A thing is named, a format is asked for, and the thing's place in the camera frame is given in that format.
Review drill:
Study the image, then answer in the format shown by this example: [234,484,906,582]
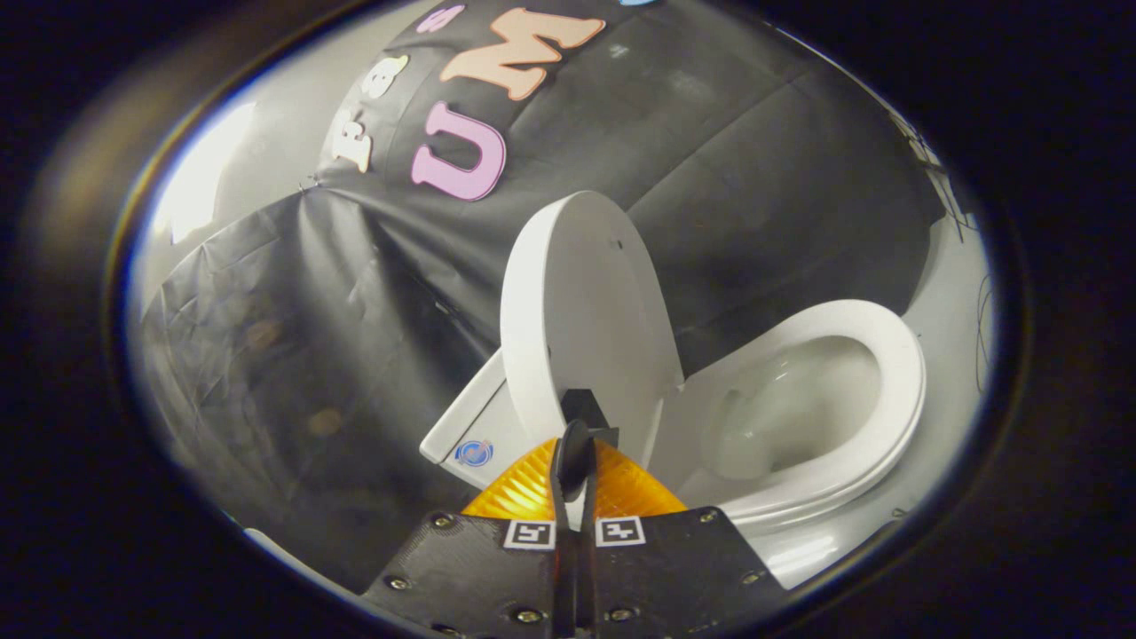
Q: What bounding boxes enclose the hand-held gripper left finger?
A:
[359,439,578,638]

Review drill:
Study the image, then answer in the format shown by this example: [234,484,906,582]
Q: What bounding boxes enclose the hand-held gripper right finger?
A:
[579,439,791,638]

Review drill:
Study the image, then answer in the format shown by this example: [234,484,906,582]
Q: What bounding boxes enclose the white toilet with tank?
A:
[419,300,927,538]

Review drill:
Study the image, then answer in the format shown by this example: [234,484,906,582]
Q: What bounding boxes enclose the black backdrop cloth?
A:
[129,0,946,596]

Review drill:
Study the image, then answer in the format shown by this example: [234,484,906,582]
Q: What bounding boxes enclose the white toilet seat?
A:
[701,300,927,517]

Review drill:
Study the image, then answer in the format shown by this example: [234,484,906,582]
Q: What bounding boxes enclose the black lid knob handle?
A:
[550,388,619,498]

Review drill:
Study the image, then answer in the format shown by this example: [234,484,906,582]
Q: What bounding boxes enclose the white toilet lid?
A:
[500,191,684,471]

